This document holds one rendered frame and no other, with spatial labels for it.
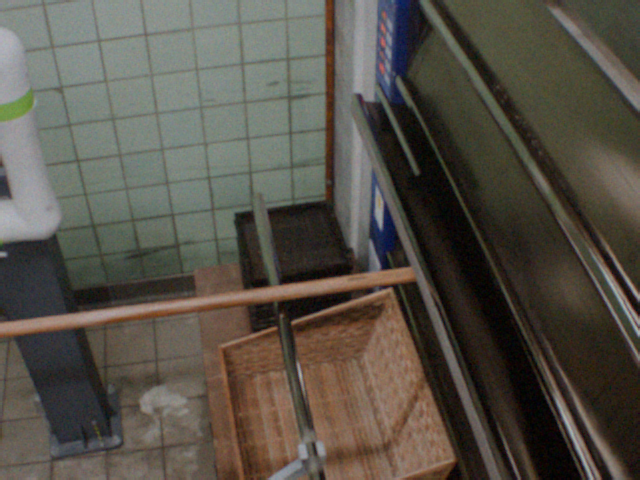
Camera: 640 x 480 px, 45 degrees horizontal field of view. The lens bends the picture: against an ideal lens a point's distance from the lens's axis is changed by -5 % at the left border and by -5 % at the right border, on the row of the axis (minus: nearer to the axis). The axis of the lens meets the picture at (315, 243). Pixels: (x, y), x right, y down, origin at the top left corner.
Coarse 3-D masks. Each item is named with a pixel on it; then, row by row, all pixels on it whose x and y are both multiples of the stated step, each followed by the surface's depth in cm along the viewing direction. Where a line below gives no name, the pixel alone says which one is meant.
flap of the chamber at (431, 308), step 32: (416, 128) 172; (384, 192) 155; (416, 192) 154; (448, 192) 156; (448, 224) 148; (448, 256) 141; (480, 256) 143; (448, 288) 135; (480, 288) 136; (480, 320) 130; (448, 352) 125; (480, 352) 125; (512, 352) 126; (512, 384) 120; (512, 416) 116; (544, 416) 117; (480, 448) 113; (512, 448) 111; (544, 448) 112
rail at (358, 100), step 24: (360, 96) 174; (384, 168) 155; (408, 216) 144; (432, 264) 135; (432, 288) 131; (456, 336) 123; (456, 360) 122; (480, 384) 117; (480, 408) 113; (504, 456) 107
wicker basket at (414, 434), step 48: (336, 336) 221; (384, 336) 215; (240, 384) 223; (288, 384) 223; (336, 384) 223; (384, 384) 213; (240, 432) 211; (336, 432) 211; (384, 432) 210; (432, 432) 185
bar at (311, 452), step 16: (256, 208) 188; (272, 240) 180; (272, 256) 176; (272, 272) 172; (272, 304) 166; (288, 320) 162; (288, 336) 159; (288, 352) 156; (288, 368) 153; (304, 384) 151; (304, 400) 147; (304, 416) 145; (304, 432) 142; (304, 448) 140; (320, 448) 140; (304, 464) 140; (320, 464) 137
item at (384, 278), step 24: (264, 288) 163; (288, 288) 163; (312, 288) 164; (336, 288) 164; (360, 288) 166; (96, 312) 159; (120, 312) 159; (144, 312) 159; (168, 312) 160; (192, 312) 161; (0, 336) 156
